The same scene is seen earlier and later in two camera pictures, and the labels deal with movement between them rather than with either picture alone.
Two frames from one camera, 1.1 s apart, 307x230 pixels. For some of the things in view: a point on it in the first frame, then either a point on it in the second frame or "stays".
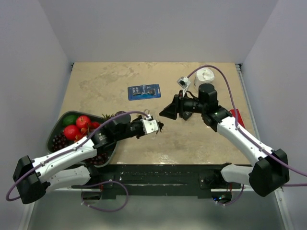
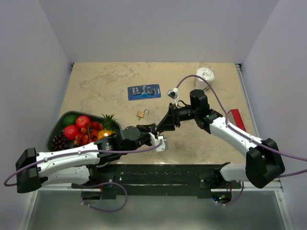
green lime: [68, 120] stays
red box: [240, 120] stays
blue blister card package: [144, 92] stays
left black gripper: [138, 119] → [147, 128]
